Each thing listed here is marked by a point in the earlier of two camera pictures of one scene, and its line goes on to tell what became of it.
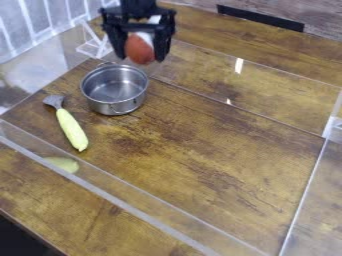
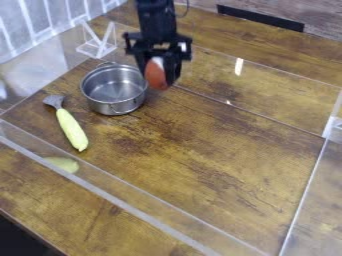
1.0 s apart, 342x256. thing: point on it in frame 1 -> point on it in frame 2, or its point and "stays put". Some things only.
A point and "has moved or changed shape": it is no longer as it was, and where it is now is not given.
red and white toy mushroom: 140,42 has moved or changed shape
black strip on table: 260,18 stays put
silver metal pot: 114,88 stays put
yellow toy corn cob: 73,130 stays put
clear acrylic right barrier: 316,231 stays put
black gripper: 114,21 -> 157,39
